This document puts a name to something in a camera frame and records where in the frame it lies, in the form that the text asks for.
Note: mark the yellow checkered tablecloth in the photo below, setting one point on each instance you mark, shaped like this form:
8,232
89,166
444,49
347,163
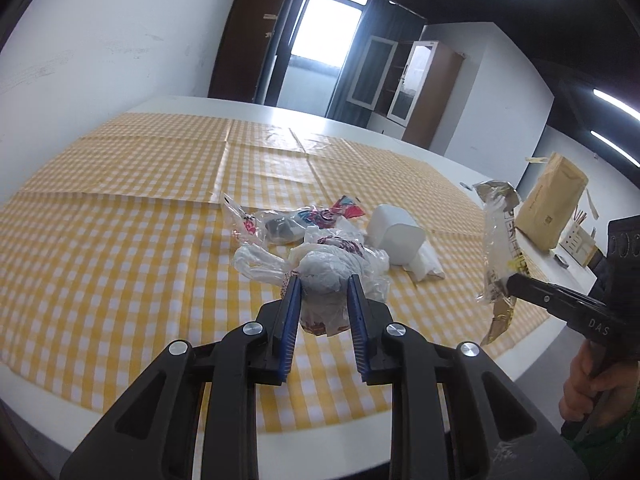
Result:
125,210

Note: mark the person's right forearm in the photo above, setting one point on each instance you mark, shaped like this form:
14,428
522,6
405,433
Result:
615,435

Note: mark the clear plastic bag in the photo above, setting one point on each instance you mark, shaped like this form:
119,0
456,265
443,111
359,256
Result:
325,267

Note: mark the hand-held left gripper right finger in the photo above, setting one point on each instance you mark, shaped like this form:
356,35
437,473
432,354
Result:
357,320

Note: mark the pink blue snack wrapper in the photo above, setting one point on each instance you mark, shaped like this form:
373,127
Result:
345,207

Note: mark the clear printed snack wrapper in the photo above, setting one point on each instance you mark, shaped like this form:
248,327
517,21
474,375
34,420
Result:
497,240

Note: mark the bright balcony door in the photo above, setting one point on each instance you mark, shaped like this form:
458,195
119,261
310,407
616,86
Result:
320,25

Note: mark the brown glass-door cabinet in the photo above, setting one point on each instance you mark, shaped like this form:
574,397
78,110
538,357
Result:
435,95

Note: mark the white plastic cup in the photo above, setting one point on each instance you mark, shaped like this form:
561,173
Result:
395,232

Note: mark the long ceiling light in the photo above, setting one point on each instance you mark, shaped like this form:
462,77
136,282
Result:
617,104
615,147

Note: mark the person's right hand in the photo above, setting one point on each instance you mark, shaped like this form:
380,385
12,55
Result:
577,385

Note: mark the clear bag with grey item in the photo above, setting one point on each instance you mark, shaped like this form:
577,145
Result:
280,227

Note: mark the dark curtain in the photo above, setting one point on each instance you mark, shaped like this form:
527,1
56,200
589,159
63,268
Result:
372,20

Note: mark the white tissue paper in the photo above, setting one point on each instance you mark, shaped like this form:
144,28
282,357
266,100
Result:
425,265

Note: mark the brown paper bag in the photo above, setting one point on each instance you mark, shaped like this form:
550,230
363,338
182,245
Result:
550,200

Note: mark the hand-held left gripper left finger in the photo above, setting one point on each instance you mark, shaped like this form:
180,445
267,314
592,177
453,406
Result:
290,320

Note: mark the dark brown wardrobe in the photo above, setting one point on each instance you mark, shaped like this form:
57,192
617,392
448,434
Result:
240,35

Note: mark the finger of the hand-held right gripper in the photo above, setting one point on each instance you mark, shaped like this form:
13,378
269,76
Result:
545,295

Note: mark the wooden pen holder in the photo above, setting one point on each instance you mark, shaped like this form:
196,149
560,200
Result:
580,247

